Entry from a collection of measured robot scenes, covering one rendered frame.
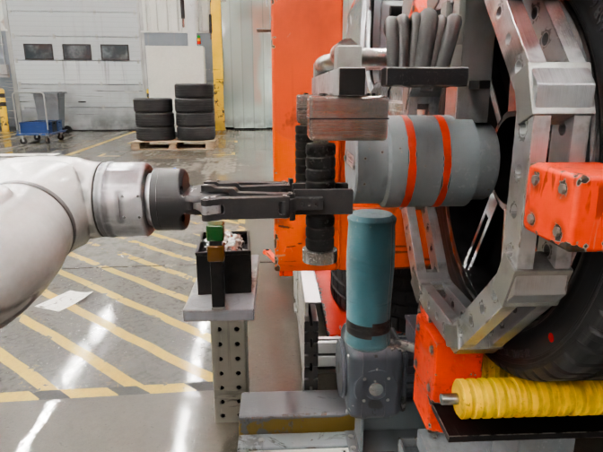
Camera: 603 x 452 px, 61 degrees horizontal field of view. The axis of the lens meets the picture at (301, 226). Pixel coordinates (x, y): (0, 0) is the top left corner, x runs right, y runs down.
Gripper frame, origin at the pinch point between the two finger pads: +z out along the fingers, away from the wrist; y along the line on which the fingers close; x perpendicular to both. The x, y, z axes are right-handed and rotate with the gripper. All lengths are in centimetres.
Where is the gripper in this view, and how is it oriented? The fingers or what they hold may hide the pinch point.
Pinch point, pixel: (322, 197)
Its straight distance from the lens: 62.6
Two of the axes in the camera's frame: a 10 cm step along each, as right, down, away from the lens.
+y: 0.5, 2.5, -9.7
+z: 10.0, -0.1, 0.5
